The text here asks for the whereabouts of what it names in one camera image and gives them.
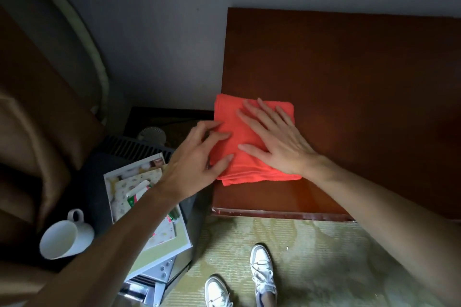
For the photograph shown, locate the white ceramic mug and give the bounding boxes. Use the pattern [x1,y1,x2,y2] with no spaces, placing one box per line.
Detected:
[38,208,96,260]

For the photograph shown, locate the white glossy booklet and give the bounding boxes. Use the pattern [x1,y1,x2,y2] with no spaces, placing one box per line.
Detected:
[103,153,194,282]

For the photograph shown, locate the person's left hand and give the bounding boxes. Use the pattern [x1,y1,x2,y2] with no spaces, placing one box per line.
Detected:
[157,120,235,203]

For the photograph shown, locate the cream patterned booklet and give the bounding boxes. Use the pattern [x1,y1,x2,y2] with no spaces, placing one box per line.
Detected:
[109,168,177,252]

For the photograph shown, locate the white green red medicine box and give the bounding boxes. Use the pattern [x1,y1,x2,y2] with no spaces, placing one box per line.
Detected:
[125,179,181,221]

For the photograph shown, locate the cream insulated pipe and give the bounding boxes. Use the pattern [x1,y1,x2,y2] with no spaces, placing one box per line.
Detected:
[18,0,110,117]

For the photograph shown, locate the reddish brown wooden table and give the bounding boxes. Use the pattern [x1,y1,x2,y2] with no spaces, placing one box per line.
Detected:
[211,7,461,223]

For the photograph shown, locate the white shoe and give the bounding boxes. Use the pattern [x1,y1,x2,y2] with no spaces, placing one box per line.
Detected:
[204,275,234,307]
[249,244,278,307]

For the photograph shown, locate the orange cloth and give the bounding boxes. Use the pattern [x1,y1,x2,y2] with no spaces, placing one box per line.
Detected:
[208,93,303,187]

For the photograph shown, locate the pale round floor object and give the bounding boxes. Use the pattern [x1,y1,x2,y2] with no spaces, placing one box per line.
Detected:
[136,126,167,145]

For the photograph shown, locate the person's right forearm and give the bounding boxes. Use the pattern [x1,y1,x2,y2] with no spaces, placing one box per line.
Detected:
[302,155,461,306]

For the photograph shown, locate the person's right hand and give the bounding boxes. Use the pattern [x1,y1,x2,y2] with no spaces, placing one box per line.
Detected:
[236,98,321,180]

